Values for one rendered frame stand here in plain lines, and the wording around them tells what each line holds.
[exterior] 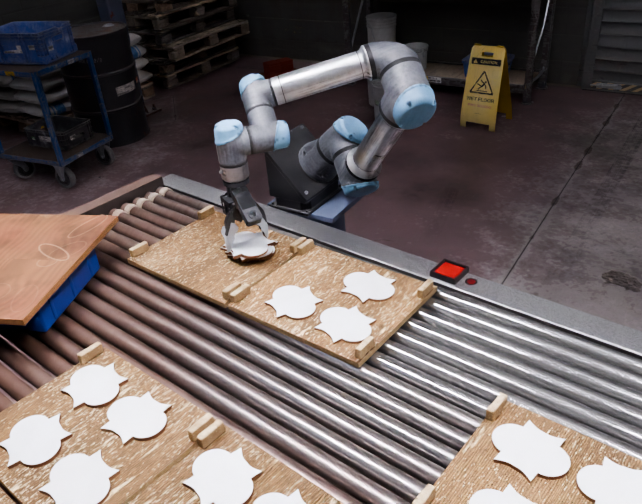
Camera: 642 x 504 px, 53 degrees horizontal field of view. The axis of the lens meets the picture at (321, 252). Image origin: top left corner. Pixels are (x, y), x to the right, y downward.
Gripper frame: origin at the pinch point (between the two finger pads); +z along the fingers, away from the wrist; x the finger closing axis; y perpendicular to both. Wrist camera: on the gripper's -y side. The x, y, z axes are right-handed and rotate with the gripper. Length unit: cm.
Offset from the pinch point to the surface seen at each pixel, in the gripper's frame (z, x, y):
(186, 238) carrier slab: 3.7, 11.4, 21.4
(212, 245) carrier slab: 3.7, 6.6, 12.4
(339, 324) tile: 2.8, -2.8, -43.0
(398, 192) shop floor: 98, -169, 156
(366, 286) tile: 2.9, -16.8, -33.9
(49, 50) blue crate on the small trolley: 4, -7, 324
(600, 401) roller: 6, -33, -92
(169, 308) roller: 5.4, 27.7, -7.8
